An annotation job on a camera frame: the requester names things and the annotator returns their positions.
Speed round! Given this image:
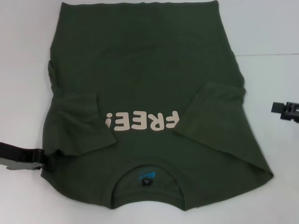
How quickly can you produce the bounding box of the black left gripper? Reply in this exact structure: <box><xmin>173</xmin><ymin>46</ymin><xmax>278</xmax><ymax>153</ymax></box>
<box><xmin>0</xmin><ymin>141</ymin><xmax>55</xmax><ymax>173</ymax></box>

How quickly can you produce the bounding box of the dark green FREE t-shirt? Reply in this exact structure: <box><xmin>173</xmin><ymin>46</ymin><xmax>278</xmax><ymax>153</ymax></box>
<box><xmin>38</xmin><ymin>1</ymin><xmax>275</xmax><ymax>210</ymax></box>

